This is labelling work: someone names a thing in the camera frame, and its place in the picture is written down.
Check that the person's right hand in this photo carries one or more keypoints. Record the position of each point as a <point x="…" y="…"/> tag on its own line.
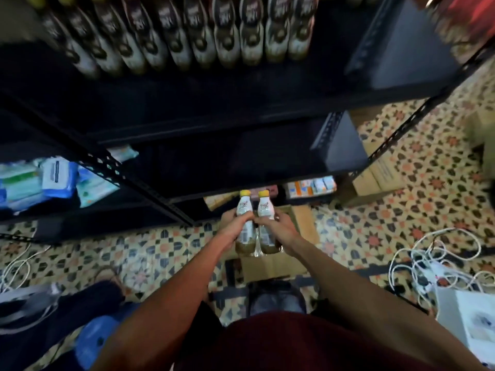
<point x="289" y="237"/>

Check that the black plastic stool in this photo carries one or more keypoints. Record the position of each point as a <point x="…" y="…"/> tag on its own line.
<point x="278" y="301"/>

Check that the person's right forearm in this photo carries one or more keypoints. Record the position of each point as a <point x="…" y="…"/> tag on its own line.
<point x="379" y="313"/>

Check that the tissue packs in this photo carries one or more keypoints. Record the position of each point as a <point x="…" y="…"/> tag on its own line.
<point x="220" y="201"/>

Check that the red curtain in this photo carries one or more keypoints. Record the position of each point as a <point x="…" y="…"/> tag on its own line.
<point x="472" y="11"/>

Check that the bottle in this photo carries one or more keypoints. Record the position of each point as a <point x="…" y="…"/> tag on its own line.
<point x="246" y="220"/>
<point x="267" y="220"/>

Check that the person's left hand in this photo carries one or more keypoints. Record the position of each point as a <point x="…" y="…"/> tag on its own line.
<point x="230" y="237"/>

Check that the row of yellow-capped coffee bottles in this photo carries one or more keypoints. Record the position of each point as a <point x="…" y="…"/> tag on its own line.
<point x="201" y="34"/>

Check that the row of orange blue packets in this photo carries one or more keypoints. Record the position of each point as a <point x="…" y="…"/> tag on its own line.
<point x="311" y="186"/>

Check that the person's maroon shirt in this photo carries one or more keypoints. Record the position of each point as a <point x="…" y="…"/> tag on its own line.
<point x="309" y="344"/>

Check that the white power strip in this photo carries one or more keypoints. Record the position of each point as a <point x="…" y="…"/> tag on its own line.
<point x="427" y="272"/>

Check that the stack of pink white boxes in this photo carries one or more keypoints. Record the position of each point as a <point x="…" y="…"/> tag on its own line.
<point x="264" y="191"/>

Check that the row of wet wipe packs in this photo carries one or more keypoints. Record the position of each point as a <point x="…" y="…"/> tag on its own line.
<point x="54" y="177"/>

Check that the white appliance carton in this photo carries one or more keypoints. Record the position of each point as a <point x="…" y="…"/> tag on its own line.
<point x="472" y="320"/>

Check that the black metal shelf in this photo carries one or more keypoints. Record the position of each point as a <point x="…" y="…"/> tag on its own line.
<point x="232" y="112"/>
<point x="46" y="220"/>

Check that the brown cardboard box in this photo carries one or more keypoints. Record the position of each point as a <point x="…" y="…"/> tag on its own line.
<point x="271" y="268"/>

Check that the person's left forearm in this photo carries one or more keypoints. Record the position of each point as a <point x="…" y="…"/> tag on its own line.
<point x="166" y="313"/>

